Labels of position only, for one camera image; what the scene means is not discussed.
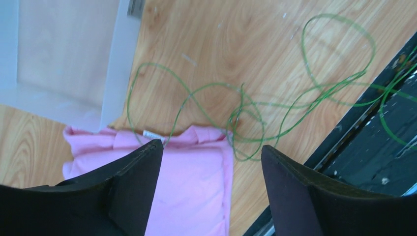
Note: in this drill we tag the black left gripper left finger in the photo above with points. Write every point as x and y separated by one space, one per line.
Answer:
113 200

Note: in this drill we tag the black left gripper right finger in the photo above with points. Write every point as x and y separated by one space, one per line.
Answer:
304 202

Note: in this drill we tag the pink folded cloth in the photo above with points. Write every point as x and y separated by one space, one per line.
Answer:
194 188

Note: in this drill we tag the clear plastic box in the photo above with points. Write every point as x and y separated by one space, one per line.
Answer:
68 60

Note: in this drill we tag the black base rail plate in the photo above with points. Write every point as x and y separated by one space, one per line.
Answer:
374 146

